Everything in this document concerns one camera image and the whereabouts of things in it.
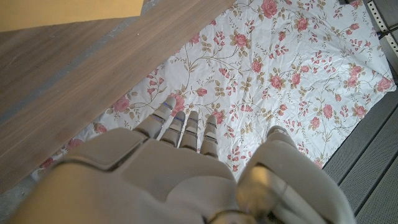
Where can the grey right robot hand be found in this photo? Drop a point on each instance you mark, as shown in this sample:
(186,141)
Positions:
(155,180)

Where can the yellow paper envelope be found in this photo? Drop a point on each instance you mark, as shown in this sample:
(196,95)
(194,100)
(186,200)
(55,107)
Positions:
(62,12)

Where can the floral rose backdrop cloth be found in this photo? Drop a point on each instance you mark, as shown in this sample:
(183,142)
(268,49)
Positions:
(280,62)

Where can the white perforated metal rail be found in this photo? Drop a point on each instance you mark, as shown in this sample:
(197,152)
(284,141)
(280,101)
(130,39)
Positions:
(384,28)

